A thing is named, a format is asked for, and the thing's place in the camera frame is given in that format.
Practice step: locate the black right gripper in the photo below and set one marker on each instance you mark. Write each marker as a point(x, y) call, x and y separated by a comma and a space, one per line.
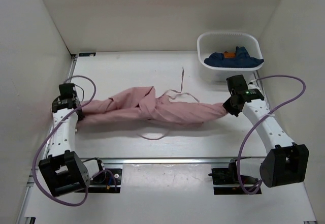
point(227, 106)

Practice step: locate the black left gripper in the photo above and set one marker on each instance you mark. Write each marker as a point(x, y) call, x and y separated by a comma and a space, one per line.
point(81, 117)

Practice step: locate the pink trousers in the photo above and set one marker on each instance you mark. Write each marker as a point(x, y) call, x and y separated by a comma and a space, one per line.
point(142, 104)

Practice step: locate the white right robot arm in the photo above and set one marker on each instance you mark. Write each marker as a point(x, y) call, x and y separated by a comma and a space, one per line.
point(286, 161)

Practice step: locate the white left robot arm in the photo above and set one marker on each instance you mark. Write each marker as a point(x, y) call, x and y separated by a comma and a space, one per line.
point(64, 172)

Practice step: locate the blue folded jeans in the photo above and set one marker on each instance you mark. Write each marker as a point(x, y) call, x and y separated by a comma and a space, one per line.
point(240, 59)

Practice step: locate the white plastic basket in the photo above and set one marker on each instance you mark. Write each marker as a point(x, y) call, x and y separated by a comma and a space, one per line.
point(225, 41)

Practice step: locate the dark corner label plate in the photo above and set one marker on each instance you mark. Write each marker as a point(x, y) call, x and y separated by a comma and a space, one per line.
point(87, 54)

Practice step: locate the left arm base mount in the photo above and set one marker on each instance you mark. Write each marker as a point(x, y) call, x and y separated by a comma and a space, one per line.
point(104, 183)

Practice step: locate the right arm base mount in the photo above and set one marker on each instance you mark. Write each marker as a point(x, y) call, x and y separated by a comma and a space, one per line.
point(224, 175)

